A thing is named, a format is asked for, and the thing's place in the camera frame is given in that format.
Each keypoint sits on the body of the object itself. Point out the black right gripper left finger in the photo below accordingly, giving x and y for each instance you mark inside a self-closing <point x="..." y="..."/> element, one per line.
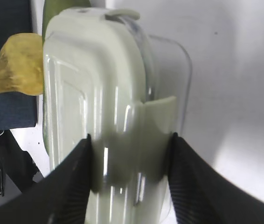
<point x="60" y="198"/>

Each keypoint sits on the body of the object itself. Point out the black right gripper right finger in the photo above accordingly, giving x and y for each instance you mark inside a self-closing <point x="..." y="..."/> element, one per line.
<point x="202" y="196"/>

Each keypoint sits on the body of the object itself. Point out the green lidded glass food container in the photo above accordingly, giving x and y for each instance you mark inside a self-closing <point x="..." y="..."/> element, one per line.
<point x="107" y="79"/>

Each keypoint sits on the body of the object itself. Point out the yellow toy pumpkin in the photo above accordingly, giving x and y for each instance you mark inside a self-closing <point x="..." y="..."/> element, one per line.
<point x="21" y="64"/>

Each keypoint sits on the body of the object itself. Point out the dark blue insulated lunch bag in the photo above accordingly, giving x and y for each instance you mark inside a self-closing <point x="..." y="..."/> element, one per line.
<point x="17" y="110"/>

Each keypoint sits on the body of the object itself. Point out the green cucumber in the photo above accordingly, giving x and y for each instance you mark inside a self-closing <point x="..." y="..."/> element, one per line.
<point x="52" y="8"/>

